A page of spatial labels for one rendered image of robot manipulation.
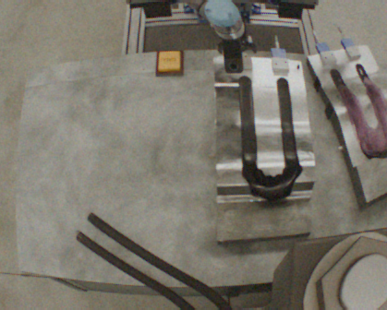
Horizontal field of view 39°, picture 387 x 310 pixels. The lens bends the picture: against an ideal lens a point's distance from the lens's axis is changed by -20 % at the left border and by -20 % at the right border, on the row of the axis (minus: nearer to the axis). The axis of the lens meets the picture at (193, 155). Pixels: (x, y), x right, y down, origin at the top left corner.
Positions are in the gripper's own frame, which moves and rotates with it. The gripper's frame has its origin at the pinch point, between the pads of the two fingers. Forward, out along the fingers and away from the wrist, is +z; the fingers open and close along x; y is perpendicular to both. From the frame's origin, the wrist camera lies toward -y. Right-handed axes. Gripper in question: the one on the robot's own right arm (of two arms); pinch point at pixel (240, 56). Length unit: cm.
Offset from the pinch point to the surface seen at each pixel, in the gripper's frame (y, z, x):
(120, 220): -42, 3, 35
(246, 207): -39.6, 2.2, 1.0
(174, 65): 0.9, 7.7, 19.9
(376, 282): -58, -119, -24
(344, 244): -54, -114, -20
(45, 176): -30, 2, 59
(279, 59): 0.4, 3.8, -10.9
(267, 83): -6.7, 4.9, -6.3
